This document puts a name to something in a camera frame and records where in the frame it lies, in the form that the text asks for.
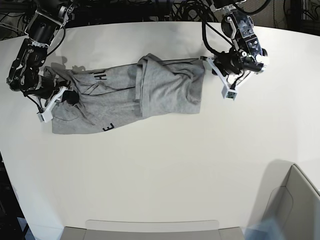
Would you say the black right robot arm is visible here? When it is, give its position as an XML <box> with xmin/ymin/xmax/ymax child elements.
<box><xmin>6</xmin><ymin>0</ymin><xmax>79</xmax><ymax>113</ymax></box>

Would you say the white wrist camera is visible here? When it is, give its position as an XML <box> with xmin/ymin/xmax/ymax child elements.
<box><xmin>37</xmin><ymin>111</ymin><xmax>53</xmax><ymax>123</ymax></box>
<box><xmin>221</xmin><ymin>86</ymin><xmax>238</xmax><ymax>100</ymax></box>

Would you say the grey T-shirt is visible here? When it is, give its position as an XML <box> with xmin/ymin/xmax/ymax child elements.
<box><xmin>43</xmin><ymin>54</ymin><xmax>205</xmax><ymax>135</ymax></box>

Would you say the grey tray at bottom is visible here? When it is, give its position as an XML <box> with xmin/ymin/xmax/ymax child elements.
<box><xmin>60</xmin><ymin>219</ymin><xmax>245</xmax><ymax>240</ymax></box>

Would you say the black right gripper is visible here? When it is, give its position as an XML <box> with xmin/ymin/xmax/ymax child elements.
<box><xmin>23</xmin><ymin>74</ymin><xmax>80</xmax><ymax>113</ymax></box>

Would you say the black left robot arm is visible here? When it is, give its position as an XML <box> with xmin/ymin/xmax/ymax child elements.
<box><xmin>201</xmin><ymin>0</ymin><xmax>269</xmax><ymax>91</ymax></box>

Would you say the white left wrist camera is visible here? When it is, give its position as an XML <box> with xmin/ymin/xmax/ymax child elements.
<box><xmin>221</xmin><ymin>86</ymin><xmax>238</xmax><ymax>100</ymax></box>

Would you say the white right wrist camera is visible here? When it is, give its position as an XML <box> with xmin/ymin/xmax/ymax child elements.
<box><xmin>37</xmin><ymin>111</ymin><xmax>53</xmax><ymax>123</ymax></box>

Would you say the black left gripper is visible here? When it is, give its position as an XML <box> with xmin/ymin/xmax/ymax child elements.
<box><xmin>199</xmin><ymin>51</ymin><xmax>250</xmax><ymax>89</ymax></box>

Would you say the grey bin at right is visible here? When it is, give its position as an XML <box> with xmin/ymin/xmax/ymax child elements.
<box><xmin>261</xmin><ymin>164</ymin><xmax>320</xmax><ymax>240</ymax></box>

